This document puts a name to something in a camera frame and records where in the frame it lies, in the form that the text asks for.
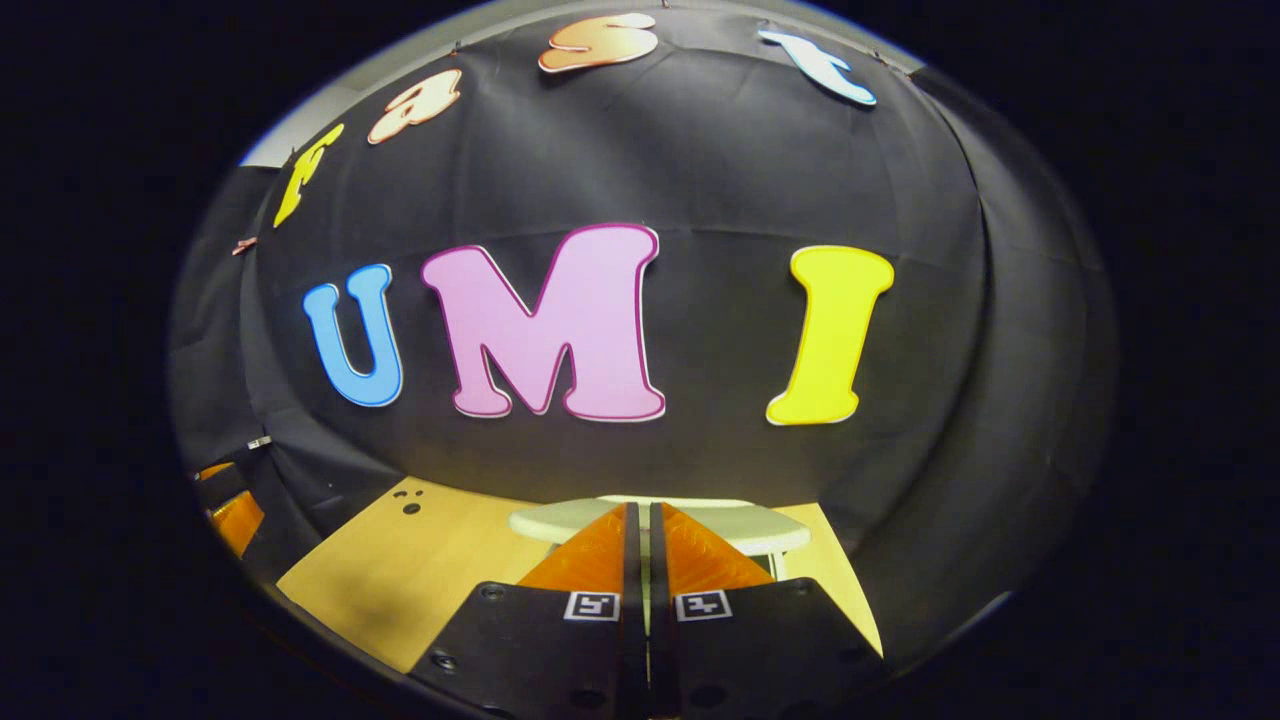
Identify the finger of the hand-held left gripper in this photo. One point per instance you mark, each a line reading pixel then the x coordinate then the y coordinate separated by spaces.
pixel 238 522
pixel 222 485

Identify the black backdrop cloth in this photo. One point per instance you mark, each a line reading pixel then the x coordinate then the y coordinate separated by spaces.
pixel 700 170

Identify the pink cloth clip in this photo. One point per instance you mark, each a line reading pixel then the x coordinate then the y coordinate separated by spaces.
pixel 244 245

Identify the wooden desktop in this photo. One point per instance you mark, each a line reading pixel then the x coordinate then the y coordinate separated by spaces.
pixel 400 580

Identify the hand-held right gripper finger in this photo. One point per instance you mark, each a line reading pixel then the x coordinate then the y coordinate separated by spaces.
pixel 657 640
pixel 634 640

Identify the pale green desktop garbage bin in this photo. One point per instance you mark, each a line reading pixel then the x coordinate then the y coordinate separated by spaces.
pixel 560 520

